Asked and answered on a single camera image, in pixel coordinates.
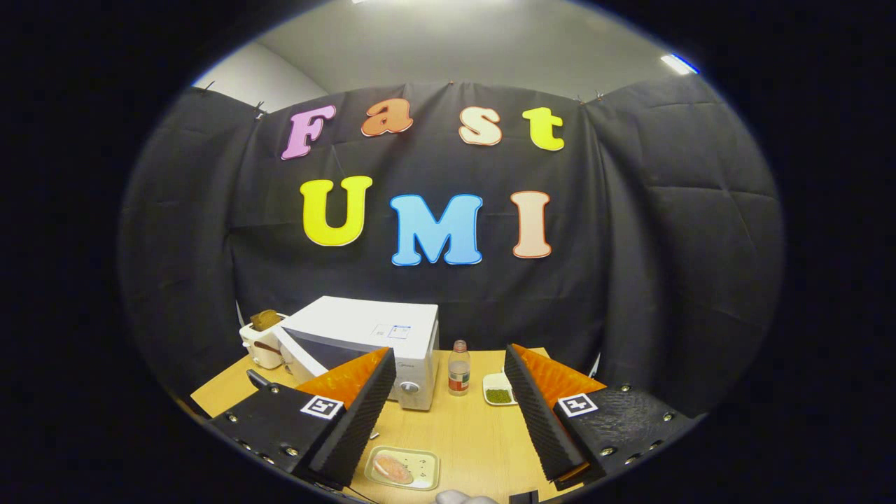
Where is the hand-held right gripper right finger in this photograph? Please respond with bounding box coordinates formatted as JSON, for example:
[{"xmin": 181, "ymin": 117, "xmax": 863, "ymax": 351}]
[{"xmin": 504, "ymin": 343, "xmax": 701, "ymax": 492}]

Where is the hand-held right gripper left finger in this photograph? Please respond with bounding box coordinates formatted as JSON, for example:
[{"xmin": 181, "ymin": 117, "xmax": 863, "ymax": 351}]
[{"xmin": 209, "ymin": 346, "xmax": 398, "ymax": 491}]

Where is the white microwave oven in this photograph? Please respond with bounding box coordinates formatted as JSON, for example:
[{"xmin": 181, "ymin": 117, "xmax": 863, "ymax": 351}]
[{"xmin": 273, "ymin": 295, "xmax": 440, "ymax": 412}]

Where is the white toaster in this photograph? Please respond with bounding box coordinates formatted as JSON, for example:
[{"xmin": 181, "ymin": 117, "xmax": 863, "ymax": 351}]
[{"xmin": 239, "ymin": 313, "xmax": 288, "ymax": 370}]

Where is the white divided dish of beans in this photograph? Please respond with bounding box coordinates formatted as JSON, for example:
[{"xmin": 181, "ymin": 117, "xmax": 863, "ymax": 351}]
[{"xmin": 482, "ymin": 372, "xmax": 519, "ymax": 406}]

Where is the pale green rectangular tray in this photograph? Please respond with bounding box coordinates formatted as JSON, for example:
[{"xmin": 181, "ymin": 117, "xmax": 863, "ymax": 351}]
[{"xmin": 364, "ymin": 446, "xmax": 440, "ymax": 491}]

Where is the clear bottle with red label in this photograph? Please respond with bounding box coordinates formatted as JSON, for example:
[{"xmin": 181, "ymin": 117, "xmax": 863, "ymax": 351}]
[{"xmin": 448, "ymin": 340, "xmax": 471, "ymax": 397}]

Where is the black backdrop cloth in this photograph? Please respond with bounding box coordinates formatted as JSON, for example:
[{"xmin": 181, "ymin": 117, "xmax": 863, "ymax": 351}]
[{"xmin": 119, "ymin": 80, "xmax": 785, "ymax": 414}]

